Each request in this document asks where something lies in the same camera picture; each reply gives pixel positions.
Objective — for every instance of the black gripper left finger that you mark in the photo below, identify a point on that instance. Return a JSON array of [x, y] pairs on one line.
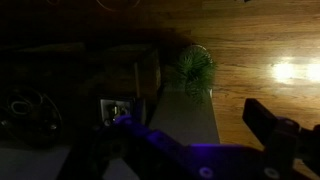
[[146, 146]]

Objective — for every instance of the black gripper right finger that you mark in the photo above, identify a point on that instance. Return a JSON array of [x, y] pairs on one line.
[[266, 126]]

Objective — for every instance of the shiny metal box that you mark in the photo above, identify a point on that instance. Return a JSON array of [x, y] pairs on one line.
[[115, 109]]

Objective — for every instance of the brown wooden box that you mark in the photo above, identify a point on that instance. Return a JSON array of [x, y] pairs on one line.
[[148, 75]]

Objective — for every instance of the green potted plant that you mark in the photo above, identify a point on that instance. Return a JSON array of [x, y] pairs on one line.
[[196, 74]]

